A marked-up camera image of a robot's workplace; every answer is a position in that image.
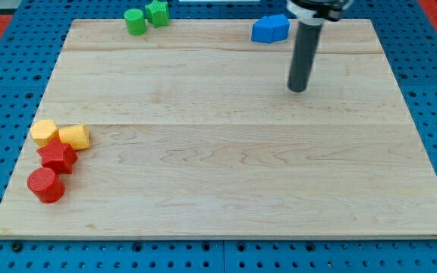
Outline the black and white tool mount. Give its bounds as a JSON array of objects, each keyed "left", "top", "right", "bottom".
[{"left": 286, "top": 0, "right": 354, "bottom": 25}]

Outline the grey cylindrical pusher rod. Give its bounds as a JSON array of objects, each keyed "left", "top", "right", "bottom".
[{"left": 288, "top": 22, "right": 322, "bottom": 93}]

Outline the blue cube block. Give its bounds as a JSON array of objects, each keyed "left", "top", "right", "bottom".
[{"left": 268, "top": 14, "right": 290, "bottom": 42}]

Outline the wooden board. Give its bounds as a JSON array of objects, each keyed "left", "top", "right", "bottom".
[{"left": 0, "top": 19, "right": 437, "bottom": 240}]

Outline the green star block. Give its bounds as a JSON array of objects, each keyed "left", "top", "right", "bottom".
[{"left": 145, "top": 0, "right": 169, "bottom": 28}]

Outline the green cylinder block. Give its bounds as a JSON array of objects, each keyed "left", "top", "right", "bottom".
[{"left": 124, "top": 8, "right": 146, "bottom": 36}]

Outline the yellow pentagon block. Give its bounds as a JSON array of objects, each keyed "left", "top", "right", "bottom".
[{"left": 58, "top": 124, "right": 90, "bottom": 150}]

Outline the red star block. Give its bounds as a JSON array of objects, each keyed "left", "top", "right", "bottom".
[{"left": 36, "top": 140, "right": 78, "bottom": 174}]

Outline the yellow hexagon block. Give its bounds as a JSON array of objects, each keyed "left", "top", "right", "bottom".
[{"left": 30, "top": 120, "right": 59, "bottom": 147}]

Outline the red cylinder block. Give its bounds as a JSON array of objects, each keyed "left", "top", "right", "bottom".
[{"left": 27, "top": 167, "right": 65, "bottom": 203}]

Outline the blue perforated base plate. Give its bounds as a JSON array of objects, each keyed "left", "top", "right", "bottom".
[{"left": 0, "top": 1, "right": 437, "bottom": 272}]

